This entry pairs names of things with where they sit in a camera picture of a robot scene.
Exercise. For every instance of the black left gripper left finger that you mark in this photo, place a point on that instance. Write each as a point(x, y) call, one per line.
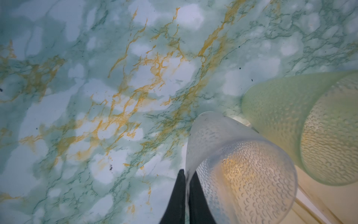
point(175, 212)

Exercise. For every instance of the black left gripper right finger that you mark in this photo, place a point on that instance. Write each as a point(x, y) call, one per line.
point(199, 212)

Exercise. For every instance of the frosted light green glass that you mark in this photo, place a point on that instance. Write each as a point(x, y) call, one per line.
point(314, 119)

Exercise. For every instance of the frosted white glass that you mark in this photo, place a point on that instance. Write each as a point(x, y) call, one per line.
point(245, 178)

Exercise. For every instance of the beige rectangular tray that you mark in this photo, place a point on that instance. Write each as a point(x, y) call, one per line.
point(320, 204)

